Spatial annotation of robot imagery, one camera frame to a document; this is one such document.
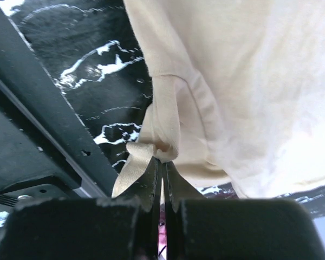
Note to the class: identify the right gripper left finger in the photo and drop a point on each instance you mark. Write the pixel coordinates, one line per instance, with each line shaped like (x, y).
(144, 194)

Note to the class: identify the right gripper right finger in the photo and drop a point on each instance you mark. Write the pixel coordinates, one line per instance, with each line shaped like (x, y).
(184, 209)

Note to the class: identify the beige t shirt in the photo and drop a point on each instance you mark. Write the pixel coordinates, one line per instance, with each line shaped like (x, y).
(238, 94)

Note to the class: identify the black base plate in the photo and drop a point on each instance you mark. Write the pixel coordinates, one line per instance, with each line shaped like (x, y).
(26, 84)

